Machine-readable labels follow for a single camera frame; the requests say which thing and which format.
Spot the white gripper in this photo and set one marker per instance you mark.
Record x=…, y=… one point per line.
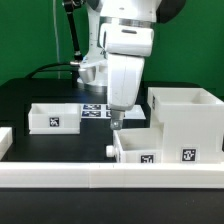
x=124, y=77

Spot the white front drawer box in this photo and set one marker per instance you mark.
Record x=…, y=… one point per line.
x=136, y=145

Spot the white drawer box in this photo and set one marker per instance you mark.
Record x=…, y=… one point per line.
x=60, y=118
x=136, y=145

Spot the white drawer cabinet frame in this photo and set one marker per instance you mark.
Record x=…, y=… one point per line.
x=192, y=124

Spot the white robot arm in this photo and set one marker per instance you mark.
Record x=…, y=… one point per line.
x=121, y=41

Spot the fiducial marker sheet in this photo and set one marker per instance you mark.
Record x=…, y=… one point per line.
x=102, y=111

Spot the white left fence wall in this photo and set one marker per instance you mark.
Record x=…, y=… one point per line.
x=6, y=140

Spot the white fence wall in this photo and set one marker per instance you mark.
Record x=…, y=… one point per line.
x=6, y=140
x=110, y=175

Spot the white front fence wall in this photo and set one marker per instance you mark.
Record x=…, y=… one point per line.
x=110, y=175

